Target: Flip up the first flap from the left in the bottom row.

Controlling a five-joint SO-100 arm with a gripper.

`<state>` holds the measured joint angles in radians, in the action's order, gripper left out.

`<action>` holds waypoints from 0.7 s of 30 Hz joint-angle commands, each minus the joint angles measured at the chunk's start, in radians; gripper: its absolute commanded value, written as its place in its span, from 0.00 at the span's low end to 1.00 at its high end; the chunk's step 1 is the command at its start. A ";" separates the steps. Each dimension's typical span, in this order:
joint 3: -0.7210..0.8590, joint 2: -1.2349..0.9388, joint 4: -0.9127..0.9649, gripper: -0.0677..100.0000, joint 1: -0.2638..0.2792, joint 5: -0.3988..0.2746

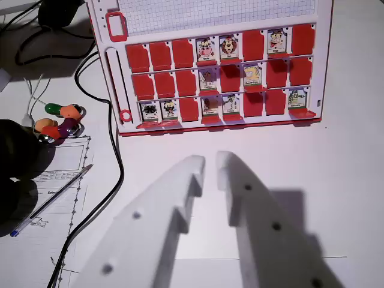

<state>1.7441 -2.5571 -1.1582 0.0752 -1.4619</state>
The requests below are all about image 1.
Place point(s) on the red board flap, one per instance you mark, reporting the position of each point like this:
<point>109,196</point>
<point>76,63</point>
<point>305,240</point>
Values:
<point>149,125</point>

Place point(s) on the clear ballpoint pen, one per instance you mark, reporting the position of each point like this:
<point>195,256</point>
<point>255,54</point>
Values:
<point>57,196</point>

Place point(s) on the printed paper sheet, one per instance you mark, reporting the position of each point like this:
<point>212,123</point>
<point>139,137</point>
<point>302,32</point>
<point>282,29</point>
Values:
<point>45,255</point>

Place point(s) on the dark rounded object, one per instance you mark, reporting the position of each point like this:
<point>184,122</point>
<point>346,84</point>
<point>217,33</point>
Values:
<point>18,168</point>

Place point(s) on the red and white game board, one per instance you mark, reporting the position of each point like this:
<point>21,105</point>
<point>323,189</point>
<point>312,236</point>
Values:
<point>210,18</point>

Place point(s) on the black box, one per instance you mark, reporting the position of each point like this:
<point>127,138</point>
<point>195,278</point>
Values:
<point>60,12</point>

